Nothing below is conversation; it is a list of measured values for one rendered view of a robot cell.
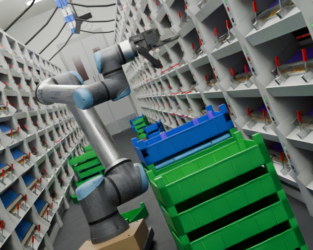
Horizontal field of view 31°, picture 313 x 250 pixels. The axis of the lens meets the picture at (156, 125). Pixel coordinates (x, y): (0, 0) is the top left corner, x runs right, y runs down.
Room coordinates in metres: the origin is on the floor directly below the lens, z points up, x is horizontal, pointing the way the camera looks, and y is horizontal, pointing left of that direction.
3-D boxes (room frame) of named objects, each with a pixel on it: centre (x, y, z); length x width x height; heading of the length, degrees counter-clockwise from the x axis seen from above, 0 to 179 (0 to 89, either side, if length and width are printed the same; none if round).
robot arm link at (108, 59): (2.41, 0.08, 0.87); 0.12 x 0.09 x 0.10; 93
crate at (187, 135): (1.84, -0.06, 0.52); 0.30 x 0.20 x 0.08; 97
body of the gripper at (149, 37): (2.42, -0.09, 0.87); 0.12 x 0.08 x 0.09; 93
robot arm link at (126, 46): (2.42, -0.01, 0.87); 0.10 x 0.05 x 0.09; 3
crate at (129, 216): (3.21, 0.39, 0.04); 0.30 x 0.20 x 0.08; 161
